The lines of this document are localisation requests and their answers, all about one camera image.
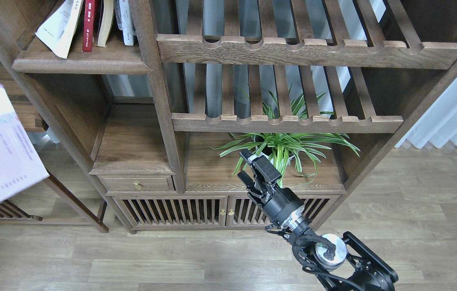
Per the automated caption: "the upright cream paged book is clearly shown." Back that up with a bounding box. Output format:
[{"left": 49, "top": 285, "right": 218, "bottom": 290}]
[{"left": 97, "top": 0, "right": 114, "bottom": 47}]

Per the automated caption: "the yellow green cover book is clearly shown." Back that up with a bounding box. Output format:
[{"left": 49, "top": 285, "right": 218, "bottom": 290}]
[{"left": 36, "top": 0, "right": 84, "bottom": 59}]

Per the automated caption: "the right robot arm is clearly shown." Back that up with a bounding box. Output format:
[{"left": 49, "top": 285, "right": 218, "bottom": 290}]
[{"left": 238, "top": 150, "right": 398, "bottom": 291}]

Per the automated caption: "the red cover book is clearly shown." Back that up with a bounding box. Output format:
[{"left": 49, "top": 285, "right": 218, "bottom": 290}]
[{"left": 82, "top": 0, "right": 99, "bottom": 52}]

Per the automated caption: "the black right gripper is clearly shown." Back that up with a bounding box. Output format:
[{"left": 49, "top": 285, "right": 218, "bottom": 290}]
[{"left": 237, "top": 149, "right": 305, "bottom": 229}]

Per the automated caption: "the brass drawer knob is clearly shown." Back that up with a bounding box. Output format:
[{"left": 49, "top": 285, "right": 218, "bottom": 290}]
[{"left": 133, "top": 181, "right": 143, "bottom": 190}]

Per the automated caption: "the dark wooden bookshelf unit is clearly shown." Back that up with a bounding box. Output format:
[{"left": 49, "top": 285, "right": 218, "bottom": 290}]
[{"left": 0, "top": 0, "right": 457, "bottom": 232}]

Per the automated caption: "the upright white book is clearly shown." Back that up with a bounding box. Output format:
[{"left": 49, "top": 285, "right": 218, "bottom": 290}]
[{"left": 114, "top": 0, "right": 136, "bottom": 46}]

